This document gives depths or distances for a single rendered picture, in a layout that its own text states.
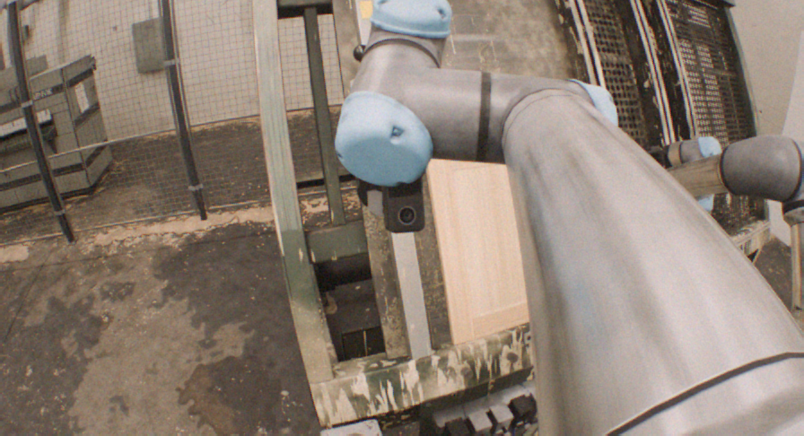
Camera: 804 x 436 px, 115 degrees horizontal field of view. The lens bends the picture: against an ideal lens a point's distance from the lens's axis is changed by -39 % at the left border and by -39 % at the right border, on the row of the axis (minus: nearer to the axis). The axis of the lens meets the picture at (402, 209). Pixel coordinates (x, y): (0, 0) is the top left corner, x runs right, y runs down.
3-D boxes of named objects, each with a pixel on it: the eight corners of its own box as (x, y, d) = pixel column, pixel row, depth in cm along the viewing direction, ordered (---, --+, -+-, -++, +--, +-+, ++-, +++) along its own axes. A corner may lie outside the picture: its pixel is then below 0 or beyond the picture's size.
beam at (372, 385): (316, 408, 97) (319, 428, 86) (305, 368, 96) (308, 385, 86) (755, 239, 156) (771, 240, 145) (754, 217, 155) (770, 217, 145)
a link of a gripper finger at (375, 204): (377, 189, 67) (381, 153, 59) (384, 222, 64) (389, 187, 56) (358, 192, 66) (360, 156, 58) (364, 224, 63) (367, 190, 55)
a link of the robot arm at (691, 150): (710, 165, 79) (708, 131, 79) (678, 169, 90) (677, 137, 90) (723, 170, 81) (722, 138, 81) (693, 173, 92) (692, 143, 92)
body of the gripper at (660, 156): (632, 148, 105) (662, 143, 94) (649, 147, 108) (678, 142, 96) (635, 174, 105) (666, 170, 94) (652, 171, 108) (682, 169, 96)
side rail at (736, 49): (748, 220, 153) (764, 220, 142) (709, 12, 149) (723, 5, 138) (754, 217, 155) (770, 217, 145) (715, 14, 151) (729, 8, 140)
